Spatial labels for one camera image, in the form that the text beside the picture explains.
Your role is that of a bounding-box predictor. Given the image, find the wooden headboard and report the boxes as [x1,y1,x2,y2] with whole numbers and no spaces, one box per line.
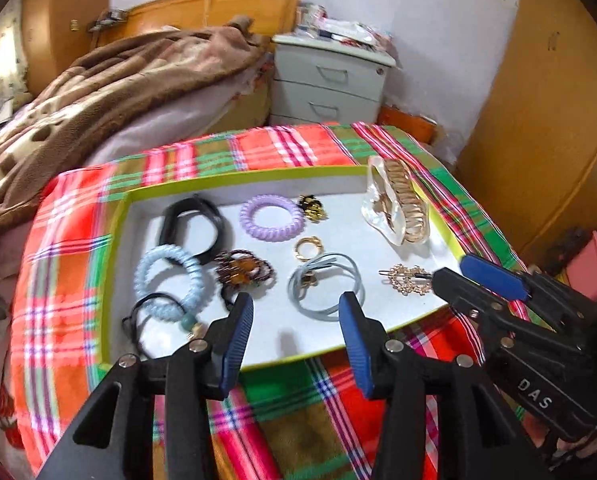
[91,0,304,48]

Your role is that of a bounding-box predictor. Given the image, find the wooden wardrobe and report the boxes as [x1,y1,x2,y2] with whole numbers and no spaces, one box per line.
[21,0,114,96]

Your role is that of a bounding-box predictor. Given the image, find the gold rhinestone hair clip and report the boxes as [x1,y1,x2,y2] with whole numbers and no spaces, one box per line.
[378,262,434,298]

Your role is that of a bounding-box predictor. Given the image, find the patterned curtain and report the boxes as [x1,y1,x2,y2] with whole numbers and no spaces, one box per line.
[0,0,34,126]

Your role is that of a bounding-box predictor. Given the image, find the brown patterned blanket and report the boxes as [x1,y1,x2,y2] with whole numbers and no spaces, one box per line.
[0,15,274,241]

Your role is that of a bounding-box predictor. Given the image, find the pearl translucent hair claw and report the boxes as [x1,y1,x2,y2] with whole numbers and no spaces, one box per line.
[361,156,409,247]

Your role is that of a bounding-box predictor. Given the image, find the pink bag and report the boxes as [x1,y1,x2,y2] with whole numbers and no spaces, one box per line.
[568,230,597,291]

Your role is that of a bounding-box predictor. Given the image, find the plaid cloth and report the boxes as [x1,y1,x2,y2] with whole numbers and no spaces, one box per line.
[9,121,534,480]

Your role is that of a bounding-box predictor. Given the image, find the black hair tie green bead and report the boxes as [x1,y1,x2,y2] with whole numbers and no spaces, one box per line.
[122,292,206,361]

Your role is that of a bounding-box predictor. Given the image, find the brown beaded bracelet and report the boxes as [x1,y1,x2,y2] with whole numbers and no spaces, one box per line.
[214,249,276,293]

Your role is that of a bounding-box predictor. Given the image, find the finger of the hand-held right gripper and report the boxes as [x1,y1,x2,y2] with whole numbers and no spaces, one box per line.
[431,267,579,361]
[459,254,597,331]

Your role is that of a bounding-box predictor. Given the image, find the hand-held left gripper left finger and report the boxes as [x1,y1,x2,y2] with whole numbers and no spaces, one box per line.
[34,291,255,480]

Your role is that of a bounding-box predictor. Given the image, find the lavender bed sheet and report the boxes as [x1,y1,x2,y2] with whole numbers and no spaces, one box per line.
[0,105,219,281]

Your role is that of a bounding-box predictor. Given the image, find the beige mattress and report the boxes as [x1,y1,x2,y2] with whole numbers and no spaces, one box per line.
[213,80,272,131]

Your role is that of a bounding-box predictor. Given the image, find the light blue spiral hair tie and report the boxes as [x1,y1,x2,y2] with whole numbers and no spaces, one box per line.
[134,244,206,322]

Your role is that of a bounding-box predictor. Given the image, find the pile of packets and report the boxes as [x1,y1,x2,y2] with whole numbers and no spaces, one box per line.
[296,2,394,53]

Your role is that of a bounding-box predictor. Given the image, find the green-rimmed white tray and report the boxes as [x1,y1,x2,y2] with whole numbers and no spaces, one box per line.
[97,164,479,373]

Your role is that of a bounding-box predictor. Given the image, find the grey cord bracelet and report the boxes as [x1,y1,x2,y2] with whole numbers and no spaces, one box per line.
[287,251,366,322]

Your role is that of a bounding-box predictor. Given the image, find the black and gold small clip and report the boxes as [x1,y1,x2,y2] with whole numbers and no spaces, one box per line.
[297,194,329,222]

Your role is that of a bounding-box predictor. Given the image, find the purple spiral hair tie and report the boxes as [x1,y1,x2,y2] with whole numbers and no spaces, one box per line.
[239,194,304,242]

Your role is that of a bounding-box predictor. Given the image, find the black hair band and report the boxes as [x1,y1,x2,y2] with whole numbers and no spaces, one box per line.
[157,194,225,266]

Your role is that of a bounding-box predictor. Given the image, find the amber hair claw clip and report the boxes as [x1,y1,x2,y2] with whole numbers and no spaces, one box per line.
[378,158,431,246]

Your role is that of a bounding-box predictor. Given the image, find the wooden door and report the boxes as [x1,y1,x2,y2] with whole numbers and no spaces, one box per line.
[455,0,597,261]

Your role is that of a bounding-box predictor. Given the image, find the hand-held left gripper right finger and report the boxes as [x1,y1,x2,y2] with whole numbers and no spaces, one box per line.
[338,291,551,480]

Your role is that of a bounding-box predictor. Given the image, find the white nightstand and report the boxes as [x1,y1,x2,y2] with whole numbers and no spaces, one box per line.
[269,34,396,127]

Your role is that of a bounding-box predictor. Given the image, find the gold ring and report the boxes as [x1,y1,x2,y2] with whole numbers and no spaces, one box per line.
[293,236,326,263]

